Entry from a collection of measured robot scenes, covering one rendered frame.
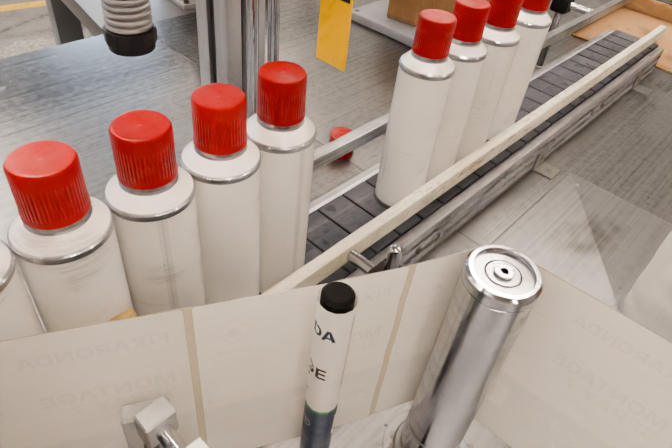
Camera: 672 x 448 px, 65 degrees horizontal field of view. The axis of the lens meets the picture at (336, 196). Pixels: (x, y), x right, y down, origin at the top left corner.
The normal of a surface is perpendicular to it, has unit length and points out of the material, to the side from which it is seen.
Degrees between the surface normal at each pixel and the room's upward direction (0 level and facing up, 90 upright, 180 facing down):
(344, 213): 0
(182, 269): 90
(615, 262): 0
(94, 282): 90
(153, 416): 0
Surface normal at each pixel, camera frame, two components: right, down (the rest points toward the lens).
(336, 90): 0.10, -0.76
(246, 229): 0.67, 0.52
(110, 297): 0.84, 0.41
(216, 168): 0.13, -0.14
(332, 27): -0.69, 0.41
